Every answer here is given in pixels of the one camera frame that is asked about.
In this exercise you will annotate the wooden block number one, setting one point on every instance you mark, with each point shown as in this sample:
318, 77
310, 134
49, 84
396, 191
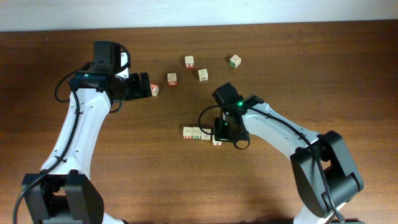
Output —
196, 133

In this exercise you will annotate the wooden block green side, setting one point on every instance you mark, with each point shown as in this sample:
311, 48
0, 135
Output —
235, 61

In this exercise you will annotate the wooden block letter T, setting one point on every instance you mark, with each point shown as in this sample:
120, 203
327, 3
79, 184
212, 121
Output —
206, 134

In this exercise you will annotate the wooden block red side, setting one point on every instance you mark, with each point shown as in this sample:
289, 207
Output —
189, 61

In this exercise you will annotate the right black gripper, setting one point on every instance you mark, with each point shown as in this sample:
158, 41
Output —
219, 135

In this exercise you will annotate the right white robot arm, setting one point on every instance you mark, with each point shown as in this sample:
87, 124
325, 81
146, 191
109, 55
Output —
326, 176

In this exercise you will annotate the wooden block letter N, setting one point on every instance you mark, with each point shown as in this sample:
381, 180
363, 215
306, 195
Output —
215, 142

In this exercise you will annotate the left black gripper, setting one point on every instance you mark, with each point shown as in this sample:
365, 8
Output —
137, 92

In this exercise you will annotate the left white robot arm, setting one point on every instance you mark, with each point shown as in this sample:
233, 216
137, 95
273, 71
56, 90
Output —
62, 192

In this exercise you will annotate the wooden block red bottom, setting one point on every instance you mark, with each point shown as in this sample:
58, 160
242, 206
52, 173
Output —
172, 78

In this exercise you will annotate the wooden block number four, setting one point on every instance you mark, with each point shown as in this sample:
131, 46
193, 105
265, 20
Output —
187, 132

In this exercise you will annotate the plain wooden letter block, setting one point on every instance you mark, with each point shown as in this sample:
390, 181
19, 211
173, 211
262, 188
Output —
202, 74

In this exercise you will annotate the wooden block red A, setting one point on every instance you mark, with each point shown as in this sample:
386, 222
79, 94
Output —
154, 89

